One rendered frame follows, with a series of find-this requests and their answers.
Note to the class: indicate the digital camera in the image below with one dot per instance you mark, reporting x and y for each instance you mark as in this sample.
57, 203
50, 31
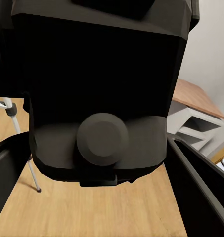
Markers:
97, 78

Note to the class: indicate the desk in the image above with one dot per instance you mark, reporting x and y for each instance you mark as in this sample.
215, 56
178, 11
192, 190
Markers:
192, 115

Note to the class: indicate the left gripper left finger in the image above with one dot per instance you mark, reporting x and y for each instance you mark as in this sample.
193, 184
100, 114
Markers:
14, 154

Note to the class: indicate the camera tripod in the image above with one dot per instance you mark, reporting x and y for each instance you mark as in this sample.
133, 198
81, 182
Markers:
11, 110

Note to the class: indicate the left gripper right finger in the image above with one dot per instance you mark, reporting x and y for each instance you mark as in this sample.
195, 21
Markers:
198, 186

